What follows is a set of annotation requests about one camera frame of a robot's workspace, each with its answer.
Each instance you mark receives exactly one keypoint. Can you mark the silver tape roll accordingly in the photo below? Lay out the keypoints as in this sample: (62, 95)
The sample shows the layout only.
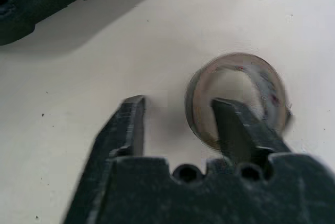
(269, 82)

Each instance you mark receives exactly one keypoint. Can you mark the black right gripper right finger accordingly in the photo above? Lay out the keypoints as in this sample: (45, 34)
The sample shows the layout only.
(240, 129)

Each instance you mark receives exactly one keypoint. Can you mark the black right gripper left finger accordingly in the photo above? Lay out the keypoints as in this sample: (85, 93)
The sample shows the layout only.
(123, 129)

